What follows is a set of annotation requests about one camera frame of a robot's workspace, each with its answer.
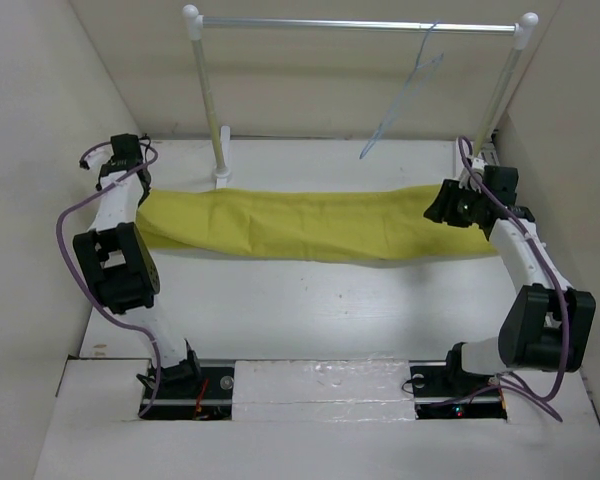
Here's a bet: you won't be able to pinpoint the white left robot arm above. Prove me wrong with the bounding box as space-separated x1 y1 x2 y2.
72 133 204 397

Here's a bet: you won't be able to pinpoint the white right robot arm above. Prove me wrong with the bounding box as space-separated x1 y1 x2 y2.
424 157 596 394

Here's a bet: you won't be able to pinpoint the aluminium rail at right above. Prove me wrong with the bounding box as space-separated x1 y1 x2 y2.
481 142 501 166

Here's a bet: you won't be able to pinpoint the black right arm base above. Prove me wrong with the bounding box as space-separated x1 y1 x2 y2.
401 361 507 421

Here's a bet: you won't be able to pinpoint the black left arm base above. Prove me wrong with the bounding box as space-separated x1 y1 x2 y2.
137 361 235 421

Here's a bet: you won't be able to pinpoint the yellow-green trousers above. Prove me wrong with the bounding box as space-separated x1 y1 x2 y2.
136 185 496 263

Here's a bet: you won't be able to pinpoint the light blue wire hanger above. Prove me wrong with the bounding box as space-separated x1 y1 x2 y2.
359 21 444 159

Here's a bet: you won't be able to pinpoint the white and silver clothes rack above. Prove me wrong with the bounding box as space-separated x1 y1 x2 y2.
181 5 540 189

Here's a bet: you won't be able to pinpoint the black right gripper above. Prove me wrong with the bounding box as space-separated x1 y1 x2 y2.
422 178 488 227

